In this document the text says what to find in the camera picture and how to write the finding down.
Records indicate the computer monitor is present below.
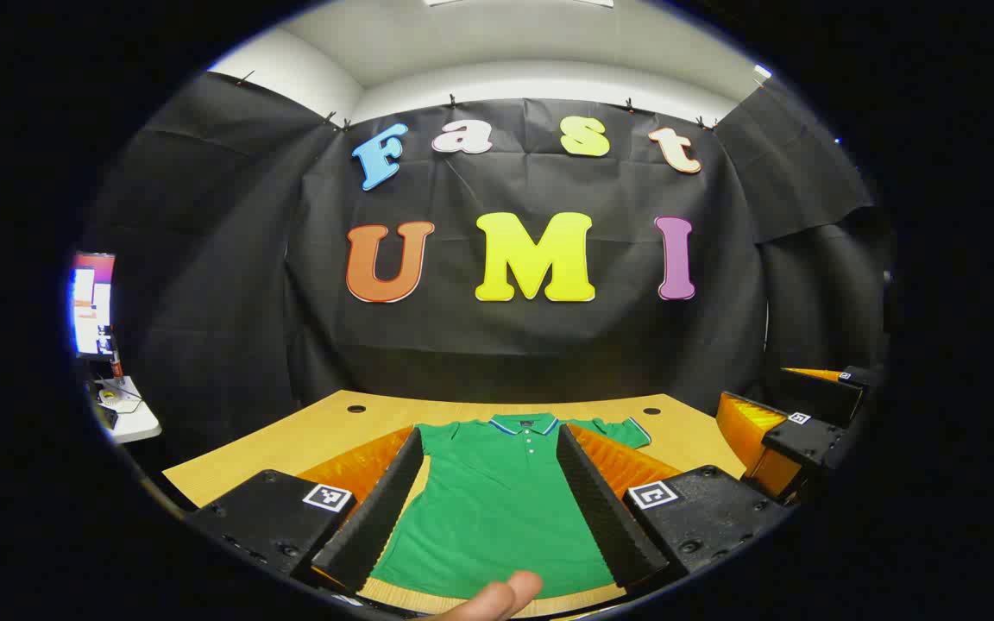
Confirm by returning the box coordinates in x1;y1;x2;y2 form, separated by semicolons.
70;250;116;360

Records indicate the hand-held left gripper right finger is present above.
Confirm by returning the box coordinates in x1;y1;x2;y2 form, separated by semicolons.
554;423;793;592

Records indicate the green T-shirt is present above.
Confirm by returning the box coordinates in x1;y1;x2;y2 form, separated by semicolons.
370;412;653;602

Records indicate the white side table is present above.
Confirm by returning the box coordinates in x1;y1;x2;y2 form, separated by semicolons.
90;375;161;445

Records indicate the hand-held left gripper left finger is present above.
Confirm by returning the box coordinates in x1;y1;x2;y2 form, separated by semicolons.
189;425;425;596

